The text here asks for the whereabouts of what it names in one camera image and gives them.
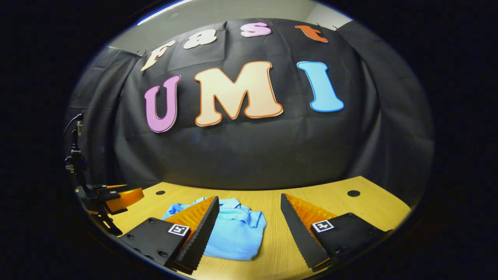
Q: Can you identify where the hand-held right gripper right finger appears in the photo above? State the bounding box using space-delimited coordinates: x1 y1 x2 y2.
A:
280 193 394 272

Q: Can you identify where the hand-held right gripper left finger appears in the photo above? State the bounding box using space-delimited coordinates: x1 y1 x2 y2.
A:
118 196 220 273

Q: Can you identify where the light blue T-shirt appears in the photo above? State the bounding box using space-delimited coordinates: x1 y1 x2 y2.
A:
161 196 268 261

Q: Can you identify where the black backdrop cloth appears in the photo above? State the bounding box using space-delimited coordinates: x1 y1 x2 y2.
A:
64 17 434 207

